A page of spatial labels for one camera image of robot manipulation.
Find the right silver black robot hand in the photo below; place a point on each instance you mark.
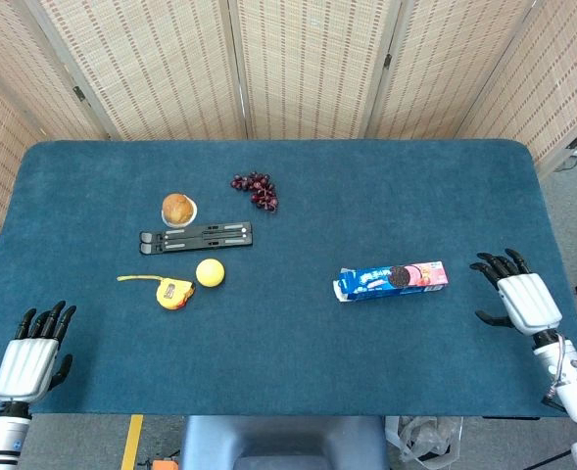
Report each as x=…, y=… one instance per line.
x=528, y=298

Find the blue grey robot torso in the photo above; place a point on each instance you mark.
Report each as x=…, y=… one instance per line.
x=283, y=443

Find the brown muffin in white cup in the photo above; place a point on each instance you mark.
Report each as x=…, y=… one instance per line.
x=177, y=208

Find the bunch of dark red grapes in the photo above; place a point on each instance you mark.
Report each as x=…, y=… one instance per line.
x=261, y=192

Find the yellow ball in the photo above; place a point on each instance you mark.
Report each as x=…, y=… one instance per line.
x=210, y=272

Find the orange device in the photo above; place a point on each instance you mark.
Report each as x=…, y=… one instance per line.
x=165, y=464

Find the black folding stand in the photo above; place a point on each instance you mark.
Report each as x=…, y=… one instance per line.
x=195, y=237

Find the yellow tape measure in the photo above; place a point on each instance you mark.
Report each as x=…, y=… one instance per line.
x=173, y=293

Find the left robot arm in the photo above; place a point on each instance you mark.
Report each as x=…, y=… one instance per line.
x=1, y=436

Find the clear plastic bag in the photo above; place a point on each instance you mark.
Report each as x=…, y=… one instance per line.
x=425, y=438

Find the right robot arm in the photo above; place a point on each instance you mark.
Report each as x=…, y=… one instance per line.
x=569, y=377

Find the Oreo cookie box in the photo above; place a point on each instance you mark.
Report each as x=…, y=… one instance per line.
x=396, y=281

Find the blue table cloth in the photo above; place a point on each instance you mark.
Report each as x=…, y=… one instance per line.
x=278, y=343

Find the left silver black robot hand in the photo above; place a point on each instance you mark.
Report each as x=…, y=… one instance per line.
x=26, y=367

